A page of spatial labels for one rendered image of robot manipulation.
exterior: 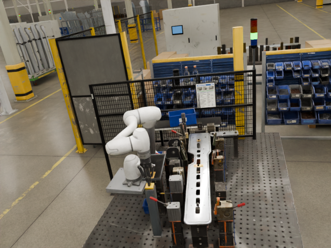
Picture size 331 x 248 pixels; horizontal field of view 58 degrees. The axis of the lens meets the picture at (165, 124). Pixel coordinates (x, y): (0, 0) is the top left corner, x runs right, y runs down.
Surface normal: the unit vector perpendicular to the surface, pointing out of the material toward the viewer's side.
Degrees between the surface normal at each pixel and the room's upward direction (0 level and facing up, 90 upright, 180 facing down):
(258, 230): 0
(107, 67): 90
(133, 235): 0
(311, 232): 0
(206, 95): 90
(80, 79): 91
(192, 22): 90
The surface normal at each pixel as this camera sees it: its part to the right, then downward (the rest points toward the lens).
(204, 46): -0.25, 0.41
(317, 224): -0.12, -0.91
